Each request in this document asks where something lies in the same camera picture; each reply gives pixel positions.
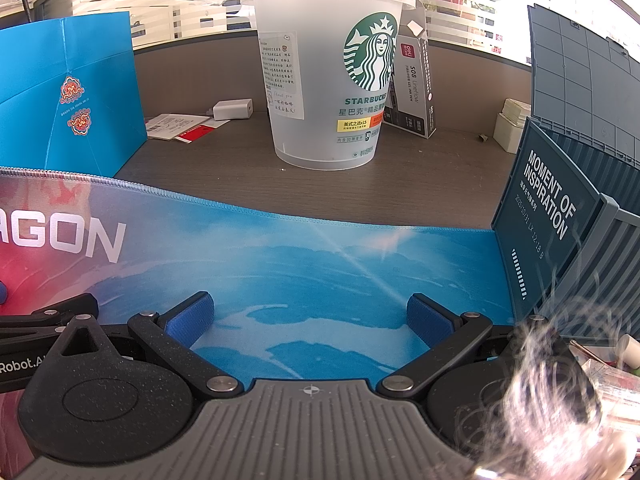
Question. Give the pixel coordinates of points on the small white box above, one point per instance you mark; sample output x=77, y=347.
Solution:
x=510, y=130

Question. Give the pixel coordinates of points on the red card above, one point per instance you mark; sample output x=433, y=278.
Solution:
x=197, y=134

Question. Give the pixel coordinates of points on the frosted plastic cup with lid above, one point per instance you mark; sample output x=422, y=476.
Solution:
x=320, y=85

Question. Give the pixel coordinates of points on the blue container-style storage box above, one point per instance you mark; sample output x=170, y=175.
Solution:
x=550, y=200

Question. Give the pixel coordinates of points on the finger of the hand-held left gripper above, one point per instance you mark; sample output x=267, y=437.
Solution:
x=60, y=307

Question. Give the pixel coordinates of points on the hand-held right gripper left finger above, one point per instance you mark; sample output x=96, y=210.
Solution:
x=187, y=317

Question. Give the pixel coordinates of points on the black stand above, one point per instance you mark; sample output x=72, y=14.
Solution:
x=26, y=2

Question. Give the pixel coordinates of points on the grey and white pen box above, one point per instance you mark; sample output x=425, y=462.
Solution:
x=417, y=95

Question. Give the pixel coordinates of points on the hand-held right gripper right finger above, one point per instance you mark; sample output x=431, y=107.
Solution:
x=427, y=317

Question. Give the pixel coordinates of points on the white charger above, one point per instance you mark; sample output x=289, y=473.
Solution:
x=232, y=110

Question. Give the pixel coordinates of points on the printed desk mat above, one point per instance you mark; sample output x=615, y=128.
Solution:
x=300, y=270

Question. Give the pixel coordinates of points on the clear plastic packet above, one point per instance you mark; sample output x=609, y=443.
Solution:
x=617, y=390

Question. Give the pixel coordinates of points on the blue paper bag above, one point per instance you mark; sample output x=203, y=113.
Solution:
x=75, y=70

